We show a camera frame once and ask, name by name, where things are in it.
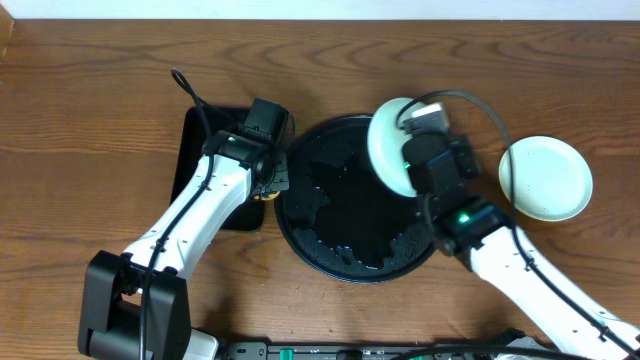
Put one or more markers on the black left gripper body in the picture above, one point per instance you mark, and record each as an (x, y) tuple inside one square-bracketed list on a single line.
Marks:
[(279, 175)]

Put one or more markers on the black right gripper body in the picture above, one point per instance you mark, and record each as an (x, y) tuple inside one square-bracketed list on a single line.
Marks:
[(460, 151)]

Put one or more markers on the green yellow sponge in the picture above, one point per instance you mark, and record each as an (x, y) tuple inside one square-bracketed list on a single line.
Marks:
[(266, 196)]

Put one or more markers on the mint plate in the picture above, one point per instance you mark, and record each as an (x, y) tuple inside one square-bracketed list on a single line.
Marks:
[(548, 179), (384, 144)]

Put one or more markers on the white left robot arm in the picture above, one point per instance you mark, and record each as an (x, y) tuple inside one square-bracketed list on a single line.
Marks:
[(135, 305)]

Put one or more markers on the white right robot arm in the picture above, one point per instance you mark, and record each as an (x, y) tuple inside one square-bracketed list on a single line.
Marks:
[(490, 244)]

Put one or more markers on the black rectangular tray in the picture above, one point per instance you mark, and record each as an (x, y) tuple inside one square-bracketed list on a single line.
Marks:
[(248, 216)]

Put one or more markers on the black round tray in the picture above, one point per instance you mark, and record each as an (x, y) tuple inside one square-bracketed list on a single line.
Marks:
[(338, 217)]

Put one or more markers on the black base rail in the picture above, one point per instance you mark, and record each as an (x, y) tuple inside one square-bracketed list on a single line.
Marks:
[(263, 349)]

